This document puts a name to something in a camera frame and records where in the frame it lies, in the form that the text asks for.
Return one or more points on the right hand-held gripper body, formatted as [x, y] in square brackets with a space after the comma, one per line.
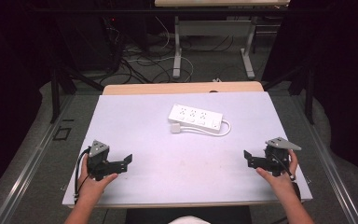
[275, 155]

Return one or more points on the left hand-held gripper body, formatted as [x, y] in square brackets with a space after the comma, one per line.
[98, 157]

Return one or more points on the white power strip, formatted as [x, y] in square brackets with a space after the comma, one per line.
[195, 117]

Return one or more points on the person's right hand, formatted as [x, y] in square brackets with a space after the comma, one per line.
[281, 183]

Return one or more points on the person's left hand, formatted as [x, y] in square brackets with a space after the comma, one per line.
[94, 186]

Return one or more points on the white table mat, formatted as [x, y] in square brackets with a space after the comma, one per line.
[167, 168]

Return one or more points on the floor outlet plate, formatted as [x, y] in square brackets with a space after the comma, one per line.
[62, 133]

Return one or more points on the white power plug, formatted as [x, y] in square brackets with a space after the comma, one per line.
[176, 128]

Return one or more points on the black metal stand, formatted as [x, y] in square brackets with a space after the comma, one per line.
[307, 90]
[59, 90]

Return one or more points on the person's white clothing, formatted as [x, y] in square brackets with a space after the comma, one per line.
[189, 220]

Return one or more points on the wooden table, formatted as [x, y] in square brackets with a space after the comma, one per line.
[180, 88]

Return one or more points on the black curtain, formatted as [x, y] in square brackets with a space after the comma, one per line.
[9, 77]
[345, 71]

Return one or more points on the dark computer tower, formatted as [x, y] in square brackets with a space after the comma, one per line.
[90, 40]

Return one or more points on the white desk with metal legs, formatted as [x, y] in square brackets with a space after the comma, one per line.
[213, 28]

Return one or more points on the black horizontal bar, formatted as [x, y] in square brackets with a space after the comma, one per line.
[167, 10]

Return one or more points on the aluminium floor rail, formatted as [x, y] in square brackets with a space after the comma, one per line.
[28, 168]
[329, 161]

